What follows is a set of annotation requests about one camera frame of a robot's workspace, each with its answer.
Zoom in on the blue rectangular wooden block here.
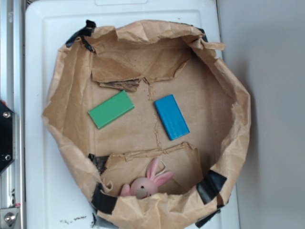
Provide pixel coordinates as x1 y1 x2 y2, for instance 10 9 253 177
154 94 190 141

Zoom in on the green rectangular wooden block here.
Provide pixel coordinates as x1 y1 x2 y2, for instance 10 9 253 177
88 91 135 129

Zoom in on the brown paper lined box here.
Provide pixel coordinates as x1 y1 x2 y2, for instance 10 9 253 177
42 20 251 229

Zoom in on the pink plush bunny toy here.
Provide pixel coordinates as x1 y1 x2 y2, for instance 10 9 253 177
120 157 174 199

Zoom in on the white plastic bin lid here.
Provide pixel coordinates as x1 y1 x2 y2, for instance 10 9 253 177
24 0 240 229

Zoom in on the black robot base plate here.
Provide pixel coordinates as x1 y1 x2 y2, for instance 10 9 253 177
0 101 14 175

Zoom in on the aluminium frame rail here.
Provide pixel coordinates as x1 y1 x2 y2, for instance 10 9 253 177
0 0 26 229

